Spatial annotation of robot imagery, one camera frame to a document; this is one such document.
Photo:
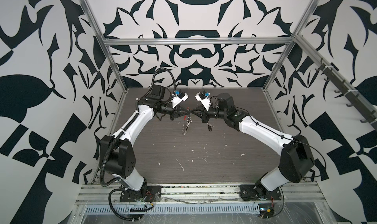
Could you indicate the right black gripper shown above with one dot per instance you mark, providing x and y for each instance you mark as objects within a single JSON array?
[{"x": 204, "y": 114}]

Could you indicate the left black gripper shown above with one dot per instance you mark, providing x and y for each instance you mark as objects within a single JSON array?
[{"x": 177, "y": 113}]

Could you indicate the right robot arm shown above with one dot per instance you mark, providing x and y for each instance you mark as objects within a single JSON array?
[{"x": 296, "y": 157}]

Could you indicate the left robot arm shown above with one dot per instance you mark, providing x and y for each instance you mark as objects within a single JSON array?
[{"x": 117, "y": 157}]

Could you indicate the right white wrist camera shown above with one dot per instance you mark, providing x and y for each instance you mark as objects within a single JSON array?
[{"x": 204, "y": 98}]

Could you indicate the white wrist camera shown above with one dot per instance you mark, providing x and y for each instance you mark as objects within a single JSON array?
[
  {"x": 204, "y": 98},
  {"x": 178, "y": 97}
]

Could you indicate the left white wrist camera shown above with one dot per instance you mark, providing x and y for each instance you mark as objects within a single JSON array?
[{"x": 178, "y": 97}]

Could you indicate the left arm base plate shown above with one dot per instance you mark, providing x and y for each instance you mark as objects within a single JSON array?
[{"x": 141, "y": 193}]

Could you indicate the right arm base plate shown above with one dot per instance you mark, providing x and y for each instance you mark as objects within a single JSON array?
[{"x": 258, "y": 192}]

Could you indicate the aluminium frame crossbar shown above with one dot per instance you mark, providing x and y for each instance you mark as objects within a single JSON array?
[{"x": 197, "y": 41}]

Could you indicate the white slotted cable duct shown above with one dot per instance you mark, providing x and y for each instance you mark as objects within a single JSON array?
[{"x": 159, "y": 209}]

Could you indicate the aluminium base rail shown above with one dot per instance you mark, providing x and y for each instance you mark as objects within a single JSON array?
[{"x": 192, "y": 193}]

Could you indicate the black wall hook rack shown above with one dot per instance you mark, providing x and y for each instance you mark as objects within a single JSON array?
[{"x": 355, "y": 98}]

